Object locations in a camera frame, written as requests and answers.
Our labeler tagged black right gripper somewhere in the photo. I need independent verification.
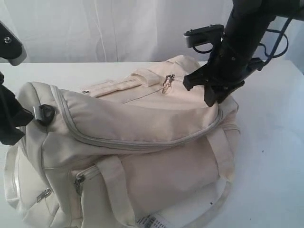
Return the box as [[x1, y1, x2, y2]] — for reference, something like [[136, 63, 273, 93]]
[[183, 30, 264, 106]]

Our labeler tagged cream fabric duffel bag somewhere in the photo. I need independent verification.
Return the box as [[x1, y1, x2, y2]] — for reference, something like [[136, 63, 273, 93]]
[[4, 56, 240, 228]]

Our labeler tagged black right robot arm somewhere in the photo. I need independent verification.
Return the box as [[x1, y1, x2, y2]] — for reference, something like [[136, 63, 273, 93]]
[[183, 0, 304, 107]]

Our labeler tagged white paper label tag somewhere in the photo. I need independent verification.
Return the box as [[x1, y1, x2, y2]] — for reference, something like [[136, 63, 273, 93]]
[[136, 213, 175, 228]]

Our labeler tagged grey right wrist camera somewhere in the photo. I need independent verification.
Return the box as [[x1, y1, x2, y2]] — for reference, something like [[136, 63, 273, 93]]
[[184, 24, 224, 48]]

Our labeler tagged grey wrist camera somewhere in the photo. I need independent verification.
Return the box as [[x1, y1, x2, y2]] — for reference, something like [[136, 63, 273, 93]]
[[184, 24, 224, 48], [0, 21, 27, 66]]

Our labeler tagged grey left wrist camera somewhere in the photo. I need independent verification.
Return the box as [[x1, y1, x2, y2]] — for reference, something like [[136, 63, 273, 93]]
[[0, 21, 27, 66]]

